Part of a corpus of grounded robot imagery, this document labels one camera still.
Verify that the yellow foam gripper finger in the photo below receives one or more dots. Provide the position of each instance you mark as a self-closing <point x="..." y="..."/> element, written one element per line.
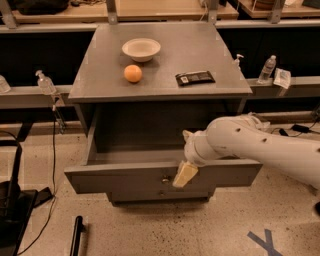
<point x="186" y="171"/>

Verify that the grey top drawer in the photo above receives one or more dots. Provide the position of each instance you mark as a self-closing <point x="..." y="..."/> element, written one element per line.
<point x="138" y="153"/>

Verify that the grey drawer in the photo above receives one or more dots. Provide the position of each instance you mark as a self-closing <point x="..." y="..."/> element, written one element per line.
<point x="117" y="197"/>
<point x="138" y="153"/>

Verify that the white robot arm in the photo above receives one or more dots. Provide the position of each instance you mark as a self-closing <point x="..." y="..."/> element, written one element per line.
<point x="243" y="136"/>

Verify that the grey lower drawer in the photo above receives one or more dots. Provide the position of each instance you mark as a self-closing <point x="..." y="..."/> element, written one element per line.
<point x="117" y="197"/>

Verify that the grey drawer cabinet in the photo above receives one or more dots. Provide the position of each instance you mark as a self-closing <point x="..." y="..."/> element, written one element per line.
<point x="101" y="88"/>

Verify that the white box on floor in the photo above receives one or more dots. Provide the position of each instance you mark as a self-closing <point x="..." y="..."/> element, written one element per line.
<point x="263" y="119"/>

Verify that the black snack packet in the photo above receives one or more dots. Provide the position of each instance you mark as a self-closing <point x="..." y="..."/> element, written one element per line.
<point x="193" y="78"/>

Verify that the orange fruit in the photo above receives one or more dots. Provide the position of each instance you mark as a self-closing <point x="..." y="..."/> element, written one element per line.
<point x="133" y="73"/>

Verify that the clear pump bottle right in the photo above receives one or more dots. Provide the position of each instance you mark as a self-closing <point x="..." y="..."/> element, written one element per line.
<point x="237" y="60"/>

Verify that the clear pump bottle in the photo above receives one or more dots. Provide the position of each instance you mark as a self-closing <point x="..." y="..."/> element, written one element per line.
<point x="45" y="83"/>
<point x="237" y="60"/>

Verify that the black power adapter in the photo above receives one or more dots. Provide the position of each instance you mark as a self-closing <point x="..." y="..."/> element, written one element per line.
<point x="300" y="128"/>

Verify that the black bar on floor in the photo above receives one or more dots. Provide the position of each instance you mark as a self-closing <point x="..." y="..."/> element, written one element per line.
<point x="78" y="228"/>

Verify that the clear water bottle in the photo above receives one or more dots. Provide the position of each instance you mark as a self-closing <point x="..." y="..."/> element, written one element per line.
<point x="267" y="70"/>

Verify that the white bowl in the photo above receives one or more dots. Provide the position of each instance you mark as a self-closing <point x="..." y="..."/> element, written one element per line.
<point x="141" y="49"/>

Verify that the white paper packet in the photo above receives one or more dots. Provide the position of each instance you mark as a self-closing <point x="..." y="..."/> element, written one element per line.
<point x="282" y="78"/>

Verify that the clear pump bottle left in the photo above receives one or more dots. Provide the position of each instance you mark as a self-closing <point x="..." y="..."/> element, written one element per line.
<point x="45" y="83"/>

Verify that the black stand base left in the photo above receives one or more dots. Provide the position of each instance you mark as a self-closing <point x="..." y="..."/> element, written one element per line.
<point x="16" y="205"/>

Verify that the black bag on shelf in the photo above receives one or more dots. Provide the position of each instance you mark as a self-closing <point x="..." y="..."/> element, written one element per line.
<point x="41" y="7"/>

